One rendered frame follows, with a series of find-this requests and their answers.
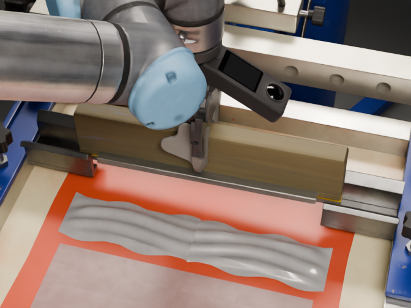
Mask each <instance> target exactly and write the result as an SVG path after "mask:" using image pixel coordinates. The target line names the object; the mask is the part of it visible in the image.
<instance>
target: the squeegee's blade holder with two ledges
mask: <svg viewBox="0 0 411 308"><path fill-rule="evenodd" d="M97 162H98V163H101V164H107V165H111V166H117V167H123V168H127V169H133V170H137V171H143V172H149V173H153V174H158V175H165V176H169V177H174V178H181V179H184V180H191V181H194V182H200V183H206V184H210V185H216V186H222V187H226V188H232V189H238V190H242V191H248V192H252V193H258V194H264V195H268V196H274V197H280V198H283V199H290V200H296V201H300V202H306V203H309V204H316V200H317V192H315V191H308V190H305V189H298V188H293V187H288V186H283V185H276V184H273V183H266V182H262V181H256V180H250V179H246V178H240V177H234V176H230V175H224V174H218V173H214V172H207V171H204V170H202V171H201V173H197V172H195V171H194V169H192V168H187V167H182V166H175V165H172V164H165V163H159V162H155V161H149V160H145V159H139V158H133V157H129V156H123V155H117V154H113V153H106V152H101V151H100V152H99V154H98V156H97Z"/></svg>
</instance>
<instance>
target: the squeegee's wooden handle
mask: <svg viewBox="0 0 411 308"><path fill-rule="evenodd" d="M73 118H74V122H75V128H76V134H77V138H78V143H79V147H80V151H81V152H85V153H91V154H93V155H98V154H99V152H100V151H101V152H106V153H113V154H117V155H123V156H129V157H133V158H139V159H143V160H149V161H155V162H159V163H165V164H172V165H175V166H182V167H187V168H192V169H193V165H192V164H191V163H190V162H189V161H188V160H185V159H183V158H181V157H178V156H175V155H173V154H171V153H168V152H166V151H164V150H163V149H162V147H161V140H162V139H163V138H166V137H170V136H175V135H176V134H177V132H178V126H175V127H173V128H170V129H166V130H153V129H150V128H148V127H146V126H144V125H143V124H141V123H140V122H139V121H138V119H137V118H136V117H135V116H133V115H132V114H131V112H130V111H129V109H128V108H125V107H120V106H114V105H110V104H86V103H78V106H77V107H76V109H75V112H74V114H73ZM207 126H208V127H210V133H209V141H208V148H209V151H208V161H209V162H208V165H207V166H206V167H205V168H204V169H203V171H207V172H214V173H218V174H224V175H230V176H234V177H240V178H246V179H250V180H256V181H260V182H266V183H273V184H276V185H283V186H288V187H293V188H298V189H305V190H308V191H315V192H317V196H318V197H322V198H326V199H332V200H338V201H339V200H341V196H342V193H343V187H344V181H345V176H346V167H347V158H348V152H349V149H348V147H346V146H342V145H335V144H329V143H324V142H318V141H312V140H307V139H301V138H297V137H290V136H283V135H280V134H273V133H266V132H262V131H256V130H249V129H245V128H239V127H234V126H228V125H221V124H217V123H207Z"/></svg>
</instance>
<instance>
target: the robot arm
mask: <svg viewBox="0 0 411 308"><path fill-rule="evenodd" d="M45 2H46V6H47V8H48V12H49V14H50V15H39V14H33V13H21V12H10V11H4V10H0V100H13V101H42V102H58V103H86V104H108V105H126V106H128V108H129V111H130V112H131V114H132V115H133V116H135V117H136V118H137V119H138V121H139V122H140V123H141V124H143V125H144V126H146V127H148V128H150V129H153V130H166V129H170V128H173V127H176V126H178V132H177V134H176V135H175V136H170V137H165V138H163V139H162V140H161V147H162V149H163V150H164V151H166V152H168V153H171V154H173V155H175V156H178V157H181V158H183V159H185V160H188V161H189V162H190V163H191V164H192V165H193V169H194V171H195V172H197V173H201V171H202V170H203V169H204V168H205V167H206V166H207V165H208V162H209V161H208V151H209V148H208V141H209V133H210V127H209V126H207V123H217V124H218V121H219V113H220V106H221V93H222V92H224V93H225V94H226V95H228V96H230V97H231V98H233V99H235V100H236V101H238V102H239V103H241V104H243V105H244V106H246V107H247V108H249V109H250V110H252V111H254V112H255V113H257V114H259V115H260V116H262V117H263V118H265V119H267V120H268V121H269V122H272V123H274V122H276V121H277V120H278V119H279V118H280V117H281V116H282V115H283V114H284V111H285V109H286V106H287V103H288V101H289V98H290V95H291V92H292V91H291V88H290V87H288V86H287V85H285V84H283V83H282V82H280V81H279V80H277V79H276V78H274V77H272V76H271V75H269V74H268V73H266V72H265V71H263V70H261V69H260V68H259V67H257V66H255V65H254V64H252V63H251V62H249V61H247V60H246V59H244V58H243V57H241V56H239V55H238V54H237V53H235V52H233V51H232V50H230V49H229V48H227V47H225V46H224V45H222V38H223V36H224V9H225V3H224V0H45ZM193 120H194V121H193Z"/></svg>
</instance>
